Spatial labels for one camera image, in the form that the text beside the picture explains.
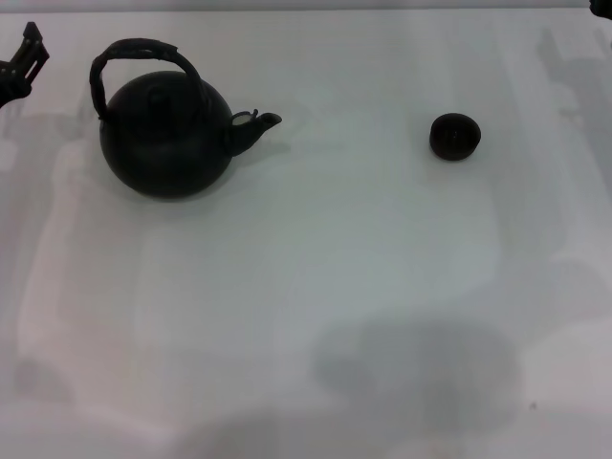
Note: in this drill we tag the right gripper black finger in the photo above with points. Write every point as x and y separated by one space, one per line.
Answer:
602 6

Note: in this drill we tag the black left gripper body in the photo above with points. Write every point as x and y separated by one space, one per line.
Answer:
8 86

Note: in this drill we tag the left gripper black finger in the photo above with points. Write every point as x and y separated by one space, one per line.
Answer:
32 57

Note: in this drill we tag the small black teacup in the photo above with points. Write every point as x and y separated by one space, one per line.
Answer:
455 138

